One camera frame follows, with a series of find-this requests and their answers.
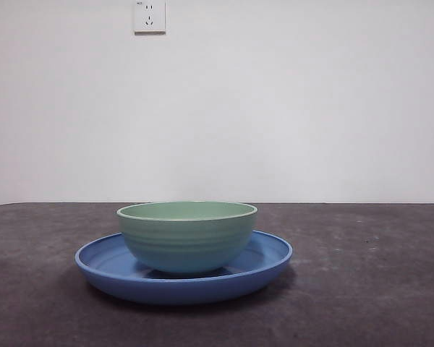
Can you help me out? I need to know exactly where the green ribbed bowl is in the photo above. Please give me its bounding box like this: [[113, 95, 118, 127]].
[[116, 201, 258, 274]]

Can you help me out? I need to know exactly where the blue round plate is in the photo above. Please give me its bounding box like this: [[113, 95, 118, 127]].
[[75, 230, 294, 307]]

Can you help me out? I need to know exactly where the white wall socket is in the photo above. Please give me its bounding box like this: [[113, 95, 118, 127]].
[[133, 0, 166, 36]]

